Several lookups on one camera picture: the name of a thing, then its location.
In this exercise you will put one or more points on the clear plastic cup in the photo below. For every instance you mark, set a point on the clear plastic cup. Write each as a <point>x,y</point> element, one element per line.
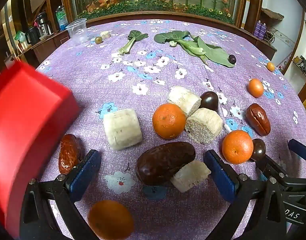
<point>77,31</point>

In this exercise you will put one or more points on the small peeled sugarcane piece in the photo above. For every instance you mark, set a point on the small peeled sugarcane piece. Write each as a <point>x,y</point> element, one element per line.
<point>104,34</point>

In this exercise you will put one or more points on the small green fruit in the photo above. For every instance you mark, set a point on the small green fruit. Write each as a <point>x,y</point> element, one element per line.
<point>98,40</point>

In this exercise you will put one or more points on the small dark purple plum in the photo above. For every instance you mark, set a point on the small dark purple plum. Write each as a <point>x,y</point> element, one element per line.
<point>232,59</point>

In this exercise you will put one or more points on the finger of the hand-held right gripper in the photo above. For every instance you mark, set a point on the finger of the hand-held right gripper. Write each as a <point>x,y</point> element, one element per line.
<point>299,148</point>
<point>270,166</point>

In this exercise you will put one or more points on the red wrinkled date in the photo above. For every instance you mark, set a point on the red wrinkled date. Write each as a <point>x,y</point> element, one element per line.
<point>258,118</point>
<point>69,153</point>

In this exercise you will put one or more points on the large bok choy leaves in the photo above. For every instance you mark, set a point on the large bok choy leaves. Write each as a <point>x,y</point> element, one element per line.
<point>213,52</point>

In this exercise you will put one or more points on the black kettle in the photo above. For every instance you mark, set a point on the black kettle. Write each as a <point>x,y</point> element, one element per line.
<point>31,35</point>

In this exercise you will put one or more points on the purple floral tablecloth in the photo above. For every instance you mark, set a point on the purple floral tablecloth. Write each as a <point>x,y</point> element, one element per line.
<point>92,85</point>

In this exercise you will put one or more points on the red plastic box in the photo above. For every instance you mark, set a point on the red plastic box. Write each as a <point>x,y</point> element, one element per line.
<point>25,135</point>

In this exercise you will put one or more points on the brown wood piece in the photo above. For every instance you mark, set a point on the brown wood piece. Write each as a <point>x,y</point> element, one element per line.
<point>273,14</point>

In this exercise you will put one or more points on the purple spray can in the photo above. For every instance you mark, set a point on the purple spray can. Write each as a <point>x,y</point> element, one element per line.
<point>257,29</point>
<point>263,30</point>

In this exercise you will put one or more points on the small bok choy stalk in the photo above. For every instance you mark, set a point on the small bok choy stalk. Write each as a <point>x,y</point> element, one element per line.
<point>131,41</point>

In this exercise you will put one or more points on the small orange mandarin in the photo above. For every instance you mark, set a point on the small orange mandarin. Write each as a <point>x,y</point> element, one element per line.
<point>270,66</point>

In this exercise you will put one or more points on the green label water bottle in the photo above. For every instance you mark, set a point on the green label water bottle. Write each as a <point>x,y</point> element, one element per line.
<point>60,17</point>

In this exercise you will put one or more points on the large dark brown date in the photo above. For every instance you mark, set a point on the large dark brown date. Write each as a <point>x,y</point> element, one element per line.
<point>163,162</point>

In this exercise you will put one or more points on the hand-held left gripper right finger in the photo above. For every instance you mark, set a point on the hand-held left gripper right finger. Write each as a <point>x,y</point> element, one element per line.
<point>221,177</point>

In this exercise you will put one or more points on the black thermos flask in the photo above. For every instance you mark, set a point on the black thermos flask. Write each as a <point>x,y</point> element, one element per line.
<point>44,23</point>

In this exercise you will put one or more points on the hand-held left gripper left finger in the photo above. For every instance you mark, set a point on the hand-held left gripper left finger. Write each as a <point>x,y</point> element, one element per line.
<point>84,173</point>

